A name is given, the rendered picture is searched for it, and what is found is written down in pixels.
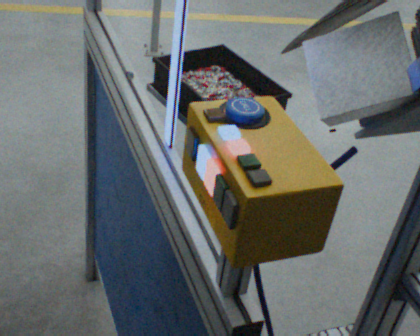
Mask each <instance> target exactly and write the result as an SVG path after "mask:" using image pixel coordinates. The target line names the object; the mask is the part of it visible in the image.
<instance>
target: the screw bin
mask: <svg viewBox="0 0 420 336"><path fill-rule="evenodd" d="M152 62H153V63H155V70H154V80H153V81H154V90H156V92H158V93H159V94H160V95H161V96H162V97H163V98H165V99H166V100H168V92H169V77H170V69H171V54H166V55H162V56H153V58H152ZM212 65H220V66H222V67H224V69H225V70H226V71H228V72H229V73H231V74H232V75H233V76H235V77H236V78H237V79H238V80H239V81H241V82H242V83H244V85H246V86H247V87H249V88H250V89H251V90H253V92H255V93H256V94H258V95H259V96H261V97H262V96H272V97H274V98H275V100H276V101H277V102H278V103H279V105H281V107H282V108H283V109H284V111H285V112H286V106H287V103H288V98H292V93H291V92H289V91H288V90H286V89H285V88H284V87H282V86H281V85H279V83H277V82H276V81H274V80H273V79H271V78H270V77H269V76H267V75H266V74H264V73H263V72H262V71H260V70H259V69H257V67H256V68H255V66H254V65H252V64H251V63H249V62H248V61H246V60H245V59H243V58H242V56H240V55H238V54H237V53H235V52H233V50H231V49H230V48H228V47H227V46H226V45H224V44H220V45H213V46H209V47H206V48H198V49H195V50H188V51H184V52H183V59H182V72H181V73H183V72H189V70H191V71H193V70H199V69H200V68H206V67H208V68H209V67H211V66H212ZM202 101H206V99H205V98H203V97H202V96H201V95H200V94H198V92H196V91H195V90H193V88H192V87H191V86H189V85H188V84H187V83H186V82H184V81H183V80H182V79H180V92H179V99H178V111H179V112H180V113H181V114H182V115H183V116H184V117H186V118H187V116H188V110H189V104H190V103H194V102H202Z"/></svg>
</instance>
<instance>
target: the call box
mask: <svg viewBox="0 0 420 336"><path fill-rule="evenodd" d="M253 98H255V101H257V102H259V103H260V104H261V105H262V106H263V107H264V110H265V112H264V118H263V120H262V122H260V123H257V124H252V125H247V124H242V123H237V122H235V121H232V120H231V119H229V118H228V117H227V116H226V115H225V109H226V103H227V102H228V101H227V100H220V101H202V102H194V103H190V104H189V110H188V116H187V128H186V134H185V140H184V152H183V158H182V171H183V173H184V176H186V178H187V180H188V182H189V185H190V186H191V189H192V190H193V193H194V194H195V197H196V198H197V200H198V202H199V204H200V206H201V207H202V210H203V211H204V214H205V215H206V218H207V220H208V221H209V224H210V225H211V228H212V229H213V231H214V233H215V235H216V237H217V240H218V241H219V242H220V245H221V247H222V249H223V251H224V253H225V255H226V258H227V259H228V260H229V262H230V264H231V267H233V268H235V269H237V268H242V267H248V266H252V265H255V264H263V263H266V262H274V261H277V260H284V259H288V258H295V257H299V256H306V255H310V254H313V253H320V252H321V251H323V250H324V246H325V244H326V240H327V238H328V233H329V231H330V227H331V225H332V221H333V219H334V217H335V213H336V211H337V207H338V205H339V200H340V198H341V194H342V191H343V187H344V184H343V180H341V178H340V177H339V176H338V175H337V173H336V172H335V171H334V169H332V167H330V165H329V164H328V163H327V161H326V160H325V159H324V158H323V156H321V154H320V153H319V151H317V149H316V148H315V147H314V145H312V143H311V142H310V140H308V138H307V137H306V136H305V135H304V134H303V132H301V129H299V127H298V126H297V125H296V124H295V122H294V121H292V119H291V118H290V116H288V114H287V113H286V112H285V111H284V109H283V108H282V107H281V105H279V103H278V102H277V101H276V100H275V98H274V97H272V96H262V97H253ZM217 107H218V108H220V110H221V111H222V113H223V114H224V116H225V118H224V121H217V122H210V123H209V122H208V121H207V120H206V118H205V116H204V114H203V110H204V109H209V108H217ZM226 125H235V127H237V129H238V130H239V132H240V134H241V138H240V139H242V138H244V140H246V143H248V145H249V147H251V153H250V154H255V156H257V158H258V160H259V162H261V164H262V166H261V168H260V169H266V171H267V173H268V175H269V176H270V178H272V180H273V182H272V185H268V186H262V187H253V185H252V184H251V182H250V180H248V178H247V176H246V173H247V171H251V170H246V171H244V170H242V167H240V165H239V163H238V162H237V160H236V158H237V155H233V154H232V152H231V150H230V149H229V148H228V146H227V141H228V140H223V138H222V136H221V135H220V133H219V132H218V127H220V126H226ZM190 126H193V127H194V128H195V131H196V132H197V133H198V135H199V136H200V143H199V145H204V146H205V147H206V149H207V151H209V154H210V155H211V158H212V159H213V161H214V162H215V165H216V166H217V168H218V169H219V170H220V174H222V176H223V178H224V180H225V181H226V183H227V185H228V187H229V190H231V191H232V193H233V195H234V196H235V198H236V200H237V202H238V203H239V204H240V207H239V210H238V213H237V220H236V224H235V229H233V230H229V229H228V227H227V225H226V223H225V222H224V219H223V218H222V215H221V213H220V211H219V210H218V209H217V207H216V205H215V202H214V201H213V198H212V197H213V196H211V195H210V193H209V191H208V190H207V189H206V186H205V185H204V181H203V180H202V178H201V177H200V175H199V174H198V171H197V169H196V163H197V160H196V161H192V160H191V158H190V157H189V154H188V153H187V151H186V145H187V134H188V128H189V127H190Z"/></svg>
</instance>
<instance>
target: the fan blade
mask: <svg viewBox="0 0 420 336"><path fill-rule="evenodd" d="M387 1H388V0H344V1H342V3H339V4H338V5H337V6H335V7H334V8H333V10H330V12H328V13H327V14H325V15H324V16H323V17H321V18H320V19H319V20H318V21H317V22H315V24H314V23H313V25H312V26H311V27H309V28H308V29H306V30H304V32H301V34H304V33H305V32H308V30H310V31H309V32H308V33H307V34H306V35H304V36H301V37H300V38H299V39H297V38H298V37H299V36H300V35H301V34H299V35H298V36H297V37H295V39H293V41H291V42H290V43H289V44H288V45H287V46H286V47H285V48H284V50H283V51H282V52H281V54H285V53H286V52H290V51H291V50H295V49H296V48H297V47H301V46H302V45H303V44H302V43H303V42H304V41H308V40H310V39H315V38H317V37H319V36H323V35H325V34H328V33H330V32H333V31H334V30H337V28H339V27H341V26H343V25H346V24H347V23H350V21H353V20H355V19H356V18H359V16H362V15H364V14H366V13H367V12H370V11H371V10H372V9H375V8H376V7H378V6H379V5H382V4H384V3H386V2H387ZM296 39H297V40H296Z"/></svg>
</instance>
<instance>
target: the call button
mask: <svg viewBox="0 0 420 336"><path fill-rule="evenodd" d="M227 101H228V102H227V103H226V109H225V115H226V116H227V117H228V118H229V119H231V120H232V121H235V122H237V123H242V124H247V125H252V124H257V123H260V122H262V120H263V118H264V112H265V110H264V107H263V106H262V105H261V104H260V103H259V102H257V101H255V98H245V97H237V98H233V99H228V100H227Z"/></svg>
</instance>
